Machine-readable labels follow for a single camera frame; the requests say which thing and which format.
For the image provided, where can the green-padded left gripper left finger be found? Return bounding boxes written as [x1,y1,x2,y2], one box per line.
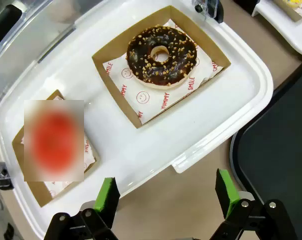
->
[43,176,121,240]

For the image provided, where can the green-padded left gripper right finger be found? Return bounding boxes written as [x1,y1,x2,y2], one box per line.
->
[208,168,298,240]

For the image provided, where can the black serving tray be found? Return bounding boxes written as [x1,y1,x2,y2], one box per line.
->
[229,59,302,240]

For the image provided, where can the brown cardboard donut box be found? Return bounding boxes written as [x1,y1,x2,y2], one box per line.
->
[91,4,232,130]
[273,0,302,23]
[11,89,101,208]

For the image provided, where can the red glazed donut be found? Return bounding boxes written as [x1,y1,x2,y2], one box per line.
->
[32,109,78,173]

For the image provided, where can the chocolate donut with nuts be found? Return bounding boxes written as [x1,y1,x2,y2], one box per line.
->
[125,24,200,90]

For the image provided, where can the white display case base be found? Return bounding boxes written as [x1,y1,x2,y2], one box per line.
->
[252,0,302,58]
[0,0,274,240]

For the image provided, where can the black lid hinge knob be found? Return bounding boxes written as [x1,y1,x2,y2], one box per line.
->
[0,161,14,191]
[193,0,225,24]

